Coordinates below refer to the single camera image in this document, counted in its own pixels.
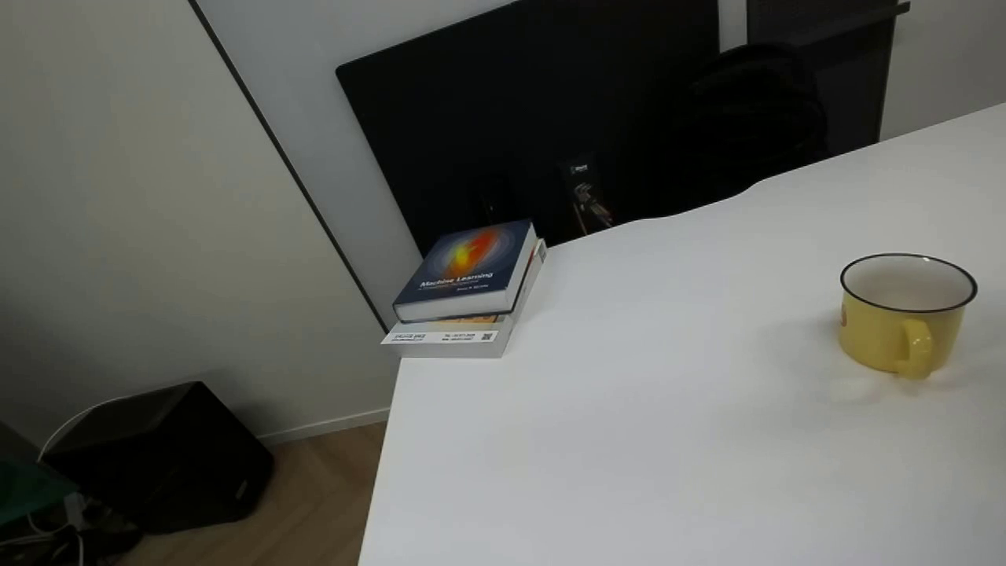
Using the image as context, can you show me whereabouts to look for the yellow enamel cup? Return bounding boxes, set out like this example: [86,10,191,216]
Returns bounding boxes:
[837,248,979,384]

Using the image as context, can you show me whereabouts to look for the blue book with orange cover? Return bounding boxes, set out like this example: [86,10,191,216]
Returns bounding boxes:
[389,216,543,323]

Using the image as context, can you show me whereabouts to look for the stack of books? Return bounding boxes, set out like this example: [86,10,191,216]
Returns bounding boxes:
[379,241,550,361]

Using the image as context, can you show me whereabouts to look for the black flat monitor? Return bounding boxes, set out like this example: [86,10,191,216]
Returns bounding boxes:
[333,0,729,257]

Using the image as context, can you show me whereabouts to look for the black office chair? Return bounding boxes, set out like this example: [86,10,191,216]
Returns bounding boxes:
[653,40,833,216]

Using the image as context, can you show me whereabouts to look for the black box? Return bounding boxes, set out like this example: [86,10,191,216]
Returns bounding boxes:
[36,378,278,535]

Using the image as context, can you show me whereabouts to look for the monitor cable plug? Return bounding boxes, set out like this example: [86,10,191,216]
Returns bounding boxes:
[561,154,619,235]

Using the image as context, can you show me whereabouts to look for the white floor cable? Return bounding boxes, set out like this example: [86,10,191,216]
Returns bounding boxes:
[36,390,145,465]

